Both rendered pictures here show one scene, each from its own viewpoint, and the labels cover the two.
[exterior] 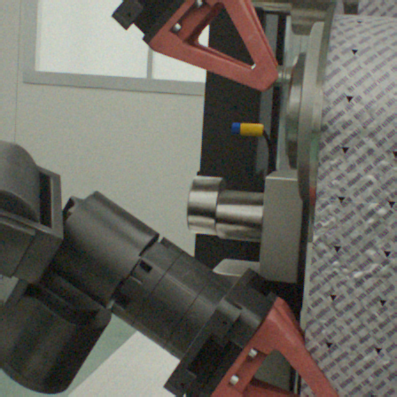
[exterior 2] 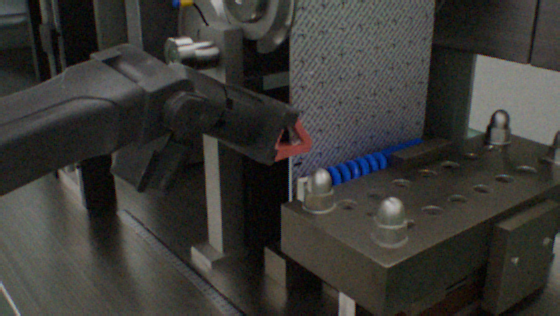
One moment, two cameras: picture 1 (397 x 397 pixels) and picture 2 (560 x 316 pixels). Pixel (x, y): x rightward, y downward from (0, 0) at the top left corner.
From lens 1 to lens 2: 0.48 m
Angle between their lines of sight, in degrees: 49
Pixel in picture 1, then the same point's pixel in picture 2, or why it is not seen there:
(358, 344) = (313, 107)
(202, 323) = (263, 122)
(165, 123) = not seen: outside the picture
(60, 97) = not seen: outside the picture
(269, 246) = (229, 69)
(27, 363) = (164, 182)
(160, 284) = (240, 108)
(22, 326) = (159, 161)
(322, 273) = (297, 76)
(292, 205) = (238, 43)
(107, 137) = not seen: outside the picture
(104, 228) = (204, 85)
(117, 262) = (218, 103)
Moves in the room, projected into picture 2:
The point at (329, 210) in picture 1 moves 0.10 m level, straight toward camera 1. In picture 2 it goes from (298, 42) to (368, 58)
